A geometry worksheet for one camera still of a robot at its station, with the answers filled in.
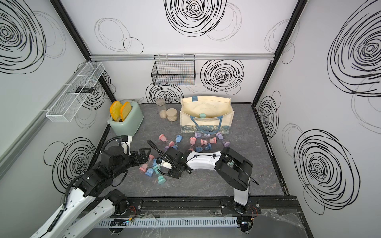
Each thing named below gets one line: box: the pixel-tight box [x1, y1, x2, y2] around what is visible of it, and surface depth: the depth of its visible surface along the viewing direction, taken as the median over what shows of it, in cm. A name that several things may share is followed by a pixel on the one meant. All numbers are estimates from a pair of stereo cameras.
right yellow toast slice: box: [120, 101, 132, 122], surface depth 91 cm
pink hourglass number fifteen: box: [188, 136, 197, 152], surface depth 98 cm
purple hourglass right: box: [215, 131, 231, 148], surface depth 99 cm
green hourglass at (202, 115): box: [198, 113, 207, 119], surface depth 101 cm
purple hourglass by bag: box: [194, 131, 211, 139], surface depth 101 cm
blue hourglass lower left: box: [144, 158, 158, 178], surface depth 84 cm
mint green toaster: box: [107, 100, 144, 137], surface depth 95 cm
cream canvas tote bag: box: [179, 95, 235, 136], surface depth 98 cm
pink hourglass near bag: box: [200, 136, 217, 146], surface depth 98 cm
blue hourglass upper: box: [171, 134, 183, 151], surface depth 99 cm
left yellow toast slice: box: [109, 100, 123, 121], surface depth 91 cm
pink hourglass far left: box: [158, 133, 175, 147], surface depth 98 cm
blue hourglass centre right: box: [194, 142, 212, 153], surface depth 94 cm
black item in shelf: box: [74, 86, 94, 94], surface depth 80 cm
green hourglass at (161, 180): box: [152, 164, 167, 185], surface depth 82 cm
